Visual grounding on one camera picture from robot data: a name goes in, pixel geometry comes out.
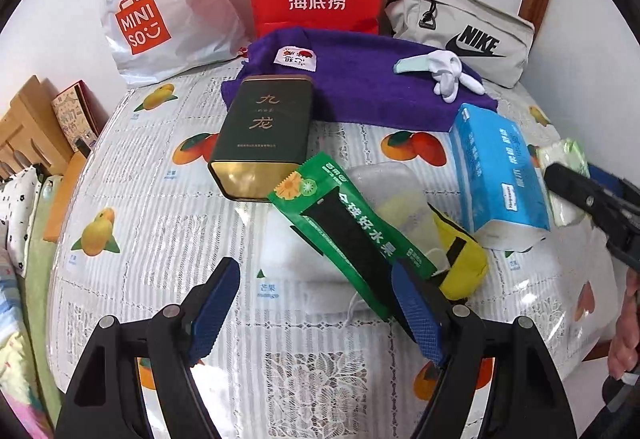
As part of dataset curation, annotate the pastel printed quilt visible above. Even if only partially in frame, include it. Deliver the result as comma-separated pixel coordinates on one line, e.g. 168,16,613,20
0,249,53,439

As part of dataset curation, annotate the dark green tin box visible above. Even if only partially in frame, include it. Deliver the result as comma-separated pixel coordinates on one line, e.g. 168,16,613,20
207,75,316,204

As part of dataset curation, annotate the light green wet wipe pack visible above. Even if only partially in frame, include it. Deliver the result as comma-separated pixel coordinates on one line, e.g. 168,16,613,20
537,139,591,227

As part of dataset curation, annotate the person's right hand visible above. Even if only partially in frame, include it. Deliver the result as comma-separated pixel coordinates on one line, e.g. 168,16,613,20
610,264,640,377

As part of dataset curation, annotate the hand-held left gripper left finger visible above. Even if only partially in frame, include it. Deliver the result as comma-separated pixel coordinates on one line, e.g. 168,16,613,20
54,257,242,439

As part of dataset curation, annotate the person's dark blue clothing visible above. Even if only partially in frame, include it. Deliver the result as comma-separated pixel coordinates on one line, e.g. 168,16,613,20
600,371,640,439

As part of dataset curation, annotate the yellow pouch with black stripes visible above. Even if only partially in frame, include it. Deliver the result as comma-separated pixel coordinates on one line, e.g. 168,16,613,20
427,204,488,302

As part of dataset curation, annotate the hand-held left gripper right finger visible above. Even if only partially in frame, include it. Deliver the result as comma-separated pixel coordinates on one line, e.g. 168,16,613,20
391,261,583,439

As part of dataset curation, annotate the light grey shoulder bag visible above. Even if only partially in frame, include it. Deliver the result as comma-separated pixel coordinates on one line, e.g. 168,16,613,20
382,0,536,90

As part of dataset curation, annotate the brown printed box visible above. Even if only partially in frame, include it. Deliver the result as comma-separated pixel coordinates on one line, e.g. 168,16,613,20
51,80,108,157

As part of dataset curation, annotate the purple towel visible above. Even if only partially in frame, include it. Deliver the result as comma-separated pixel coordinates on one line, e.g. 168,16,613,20
221,26,498,132

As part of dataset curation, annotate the light green blanket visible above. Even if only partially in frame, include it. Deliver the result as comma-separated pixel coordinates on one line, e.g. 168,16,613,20
25,176,68,420

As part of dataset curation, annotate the orange wooden board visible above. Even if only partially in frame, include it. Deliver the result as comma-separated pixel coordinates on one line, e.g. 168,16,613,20
42,151,88,242

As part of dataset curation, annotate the green snack packet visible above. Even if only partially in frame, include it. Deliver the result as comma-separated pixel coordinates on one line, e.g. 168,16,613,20
267,151,438,320

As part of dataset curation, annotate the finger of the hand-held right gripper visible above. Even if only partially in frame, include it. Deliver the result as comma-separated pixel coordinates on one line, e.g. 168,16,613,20
589,164,640,214
544,163,632,242

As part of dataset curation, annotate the white floral pillow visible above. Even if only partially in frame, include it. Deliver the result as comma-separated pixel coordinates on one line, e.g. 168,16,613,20
0,166,43,277

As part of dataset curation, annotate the blue tissue pack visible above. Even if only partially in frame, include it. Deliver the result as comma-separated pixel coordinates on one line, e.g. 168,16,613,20
447,103,551,252

